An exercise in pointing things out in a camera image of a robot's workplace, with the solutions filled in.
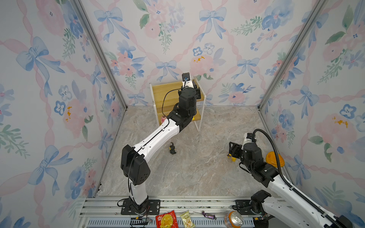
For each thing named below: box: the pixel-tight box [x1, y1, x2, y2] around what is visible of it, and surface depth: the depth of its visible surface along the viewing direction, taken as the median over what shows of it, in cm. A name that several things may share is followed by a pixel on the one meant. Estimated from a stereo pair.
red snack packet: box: [155, 209, 179, 228], surface depth 71 cm
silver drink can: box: [223, 210, 244, 228], surface depth 63 cm
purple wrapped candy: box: [201, 210, 217, 220], surface depth 73 cm
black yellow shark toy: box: [168, 142, 177, 155], surface depth 94 cm
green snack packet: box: [180, 209, 196, 228], surface depth 70 cm
